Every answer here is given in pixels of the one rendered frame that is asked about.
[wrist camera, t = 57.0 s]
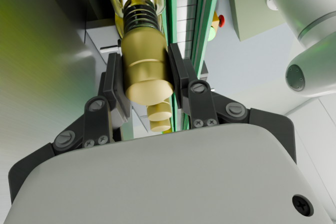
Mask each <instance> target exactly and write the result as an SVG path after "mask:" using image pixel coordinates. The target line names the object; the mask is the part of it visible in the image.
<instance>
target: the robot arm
mask: <svg viewBox="0 0 336 224"><path fill-rule="evenodd" d="M266 4H267V6H268V8H270V9H271V10H274V11H277V10H278V11H279V12H280V14H281V15H282V17H283V18H284V20H285V21H286V23H287V25H288V26H289V28H290V29H291V31H292V32H293V34H294V35H295V37H296V38H297V40H298V42H299V43H300V45H301V46H302V47H303V48H304V49H305V51H303V52H301V53H300V54H298V55H297V56H296V57H295V58H293V59H292V61H291V62H290V63H289V64H288V66H287V68H286V71H285V82H286V84H287V86H288V88H289V89H290V90H291V91H292V92H294V93H295V94H297V95H299V96H302V97H308V98H312V97H318V96H323V95H328V94H333V93H336V0H266ZM167 50H168V57H169V62H170V67H171V72H172V76H173V81H174V86H175V88H174V94H175V99H176V103H177V107H178V109H181V112H182V113H185V114H187V115H188V126H189V129H186V130H180V131H174V132H168V133H163V134H157V135H151V136H145V137H140V138H134V139H128V140H124V138H123V130H122V124H123V123H127V122H128V118H130V100H129V99H128V98H127V97H126V95H125V89H124V70H123V60H122V57H121V54H120V53H119V54H118V53H117V52H113V53H109V54H108V61H107V67H106V71H105V72H102V73H101V78H100V83H99V88H98V94H97V96H95V97H92V98H91V99H89V100H88V101H87V102H86V104H85V106H84V114H83V115H81V116H80V117H79V118H78V119H76V120H75V121H74V122H73V123H72V124H70V125H69V126H68V127H67V128H65V129H64V130H63V131H62V132H60V133H59V134H58V135H57V136H56V138H55V139H54V142H53V143H51V142H49V143H47V144H46V145H44V146H42V147H41V148H39V149H37V150H36V151H34V152H32V153H31V154H29V155H27V156H26V157H24V158H22V159H21V160H19V161H18V162H16V163H15V164H14V165H13V166H12V167H11V168H10V170H9V172H8V183H9V191H10V199H11V208H10V210H9V212H8V214H7V216H6V219H5V221H4V223H3V224H333V222H332V220H331V219H330V217H329V215H328V214H327V212H326V210H325V209H324V207H323V205H322V204H321V202H320V201H319V199H318V197H317V196H316V194H315V192H314V191H313V189H312V187H311V186H310V184H309V183H308V181H307V180H306V178H305V177H304V175H303V174H302V172H301V171H300V169H299V168H298V166H297V155H296V141H295V126H294V123H293V122H292V120H291V119H289V118H288V117H287V116H284V115H281V114H277V113H273V112H268V111H264V110H260V109H256V108H250V109H248V108H246V107H245V106H244V105H243V104H242V103H240V102H238V101H235V100H233V99H231V98H228V97H226V96H223V95H221V94H219V93H216V92H214V91H212V90H211V87H210V85H209V83H208V82H207V81H205V80H202V79H198V77H197V74H196V72H195V69H194V67H193V64H192V62H191V59H190V58H186V59H183V57H182V55H181V52H180V49H179V46H178V43H177V42H176V43H170V46H167Z"/></svg>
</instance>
